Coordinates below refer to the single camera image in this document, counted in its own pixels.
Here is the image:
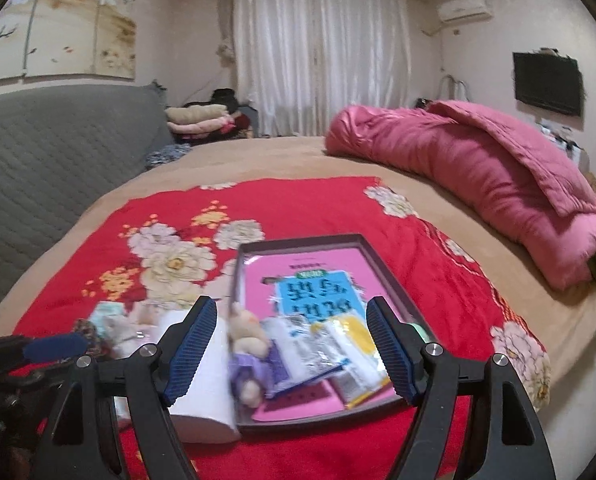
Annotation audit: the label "white blue packet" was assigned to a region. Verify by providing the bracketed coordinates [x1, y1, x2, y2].
[263, 312, 349, 398]

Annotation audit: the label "metal tube rack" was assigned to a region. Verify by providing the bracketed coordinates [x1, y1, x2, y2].
[440, 74, 471, 101]

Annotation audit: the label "green floral tissue packet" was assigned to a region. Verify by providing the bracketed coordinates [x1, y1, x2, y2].
[89, 301, 129, 328]

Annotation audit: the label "cream folded cloth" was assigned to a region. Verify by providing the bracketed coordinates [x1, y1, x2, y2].
[167, 104, 229, 125]

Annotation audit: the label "white toilet paper roll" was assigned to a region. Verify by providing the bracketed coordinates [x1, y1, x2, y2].
[153, 307, 243, 445]

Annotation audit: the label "red floral blanket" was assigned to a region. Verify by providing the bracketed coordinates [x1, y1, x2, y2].
[10, 176, 551, 480]

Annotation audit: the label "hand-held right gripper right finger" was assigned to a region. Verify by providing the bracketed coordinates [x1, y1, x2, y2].
[365, 296, 556, 480]

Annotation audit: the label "pink folded cloth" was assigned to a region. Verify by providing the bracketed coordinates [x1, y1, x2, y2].
[170, 117, 236, 136]

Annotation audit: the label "black wall television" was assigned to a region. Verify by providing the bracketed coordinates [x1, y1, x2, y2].
[512, 51, 583, 117]

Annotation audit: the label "pink quilt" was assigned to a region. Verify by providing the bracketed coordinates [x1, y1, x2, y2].
[324, 100, 596, 291]

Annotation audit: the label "grey quilted headboard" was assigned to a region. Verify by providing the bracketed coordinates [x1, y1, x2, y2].
[0, 82, 176, 331]

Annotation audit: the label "floral wall painting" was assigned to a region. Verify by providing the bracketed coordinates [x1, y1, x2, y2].
[0, 0, 139, 81]

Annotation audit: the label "yellow white packet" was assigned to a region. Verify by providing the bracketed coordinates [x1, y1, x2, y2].
[323, 310, 393, 408]

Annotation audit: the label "dark cardboard box tray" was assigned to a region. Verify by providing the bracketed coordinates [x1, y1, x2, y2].
[233, 232, 443, 436]

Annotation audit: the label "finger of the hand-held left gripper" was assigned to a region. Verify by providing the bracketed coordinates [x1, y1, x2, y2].
[0, 332, 90, 366]

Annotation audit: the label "pink book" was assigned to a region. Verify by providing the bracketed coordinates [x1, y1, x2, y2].
[243, 247, 413, 423]

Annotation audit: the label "leopard print pouch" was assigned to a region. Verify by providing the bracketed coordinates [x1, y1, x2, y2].
[70, 317, 104, 356]

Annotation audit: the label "white air conditioner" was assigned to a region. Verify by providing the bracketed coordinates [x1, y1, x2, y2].
[437, 0, 493, 23]

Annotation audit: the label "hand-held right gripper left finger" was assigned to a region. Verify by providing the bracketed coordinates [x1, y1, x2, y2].
[30, 296, 219, 480]

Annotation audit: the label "teddy bear purple dress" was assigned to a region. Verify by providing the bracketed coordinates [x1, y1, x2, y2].
[225, 307, 279, 408]

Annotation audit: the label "blue patterned cloth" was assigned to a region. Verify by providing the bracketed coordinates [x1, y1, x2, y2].
[145, 144, 191, 170]

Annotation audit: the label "beige bed sheet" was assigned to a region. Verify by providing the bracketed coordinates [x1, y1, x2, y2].
[0, 135, 596, 411]

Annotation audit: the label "white curtain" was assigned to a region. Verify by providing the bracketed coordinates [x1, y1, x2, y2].
[233, 0, 413, 138]

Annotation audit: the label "small items under television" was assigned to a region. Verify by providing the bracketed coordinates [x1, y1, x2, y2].
[540, 120, 586, 161]

